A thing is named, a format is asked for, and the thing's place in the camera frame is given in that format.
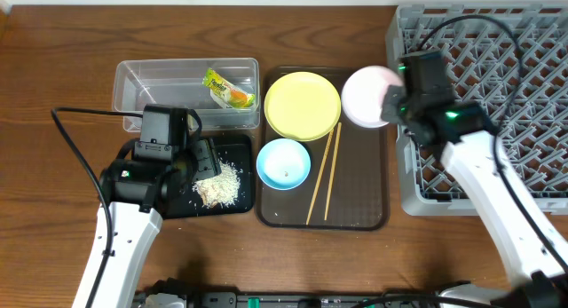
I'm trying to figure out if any rice food waste pile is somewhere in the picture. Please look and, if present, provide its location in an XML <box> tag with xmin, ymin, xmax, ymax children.
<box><xmin>193</xmin><ymin>162</ymin><xmax>242</xmax><ymax>209</ymax></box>

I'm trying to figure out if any pink bowl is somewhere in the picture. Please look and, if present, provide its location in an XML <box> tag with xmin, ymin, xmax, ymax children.
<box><xmin>341</xmin><ymin>66</ymin><xmax>403</xmax><ymax>129</ymax></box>

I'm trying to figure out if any green yellow snack wrapper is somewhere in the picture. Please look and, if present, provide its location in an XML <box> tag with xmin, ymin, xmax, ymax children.
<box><xmin>202</xmin><ymin>68</ymin><xmax>255</xmax><ymax>109</ymax></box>

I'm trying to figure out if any light blue bowl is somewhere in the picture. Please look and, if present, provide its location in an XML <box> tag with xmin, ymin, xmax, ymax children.
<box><xmin>256</xmin><ymin>138</ymin><xmax>312</xmax><ymax>191</ymax></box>

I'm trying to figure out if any wooden chopstick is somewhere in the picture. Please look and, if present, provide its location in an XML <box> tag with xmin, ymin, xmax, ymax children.
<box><xmin>324</xmin><ymin>122</ymin><xmax>343</xmax><ymax>221</ymax></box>
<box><xmin>305</xmin><ymin>129</ymin><xmax>335</xmax><ymax>225</ymax></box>

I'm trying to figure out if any yellow plate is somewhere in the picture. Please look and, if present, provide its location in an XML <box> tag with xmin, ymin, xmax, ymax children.
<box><xmin>264</xmin><ymin>72</ymin><xmax>342</xmax><ymax>142</ymax></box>

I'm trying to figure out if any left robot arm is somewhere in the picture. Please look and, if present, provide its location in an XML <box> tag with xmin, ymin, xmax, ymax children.
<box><xmin>73</xmin><ymin>105</ymin><xmax>221</xmax><ymax>307</ymax></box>

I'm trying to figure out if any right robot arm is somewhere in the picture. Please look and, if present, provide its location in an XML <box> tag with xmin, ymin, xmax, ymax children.
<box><xmin>377</xmin><ymin>51</ymin><xmax>567</xmax><ymax>307</ymax></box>

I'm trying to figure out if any black waste tray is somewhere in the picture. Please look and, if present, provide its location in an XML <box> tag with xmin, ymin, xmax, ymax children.
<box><xmin>163</xmin><ymin>134</ymin><xmax>256</xmax><ymax>219</ymax></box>

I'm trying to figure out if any grey dishwasher rack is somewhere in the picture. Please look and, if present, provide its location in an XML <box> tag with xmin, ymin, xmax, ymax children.
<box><xmin>386</xmin><ymin>4</ymin><xmax>567</xmax><ymax>215</ymax></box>

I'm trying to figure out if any clear plastic bin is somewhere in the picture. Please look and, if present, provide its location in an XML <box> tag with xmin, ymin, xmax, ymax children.
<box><xmin>112</xmin><ymin>58</ymin><xmax>261</xmax><ymax>130</ymax></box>

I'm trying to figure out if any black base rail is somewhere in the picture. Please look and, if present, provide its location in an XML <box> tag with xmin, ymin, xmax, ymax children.
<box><xmin>132</xmin><ymin>279</ymin><xmax>516</xmax><ymax>308</ymax></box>

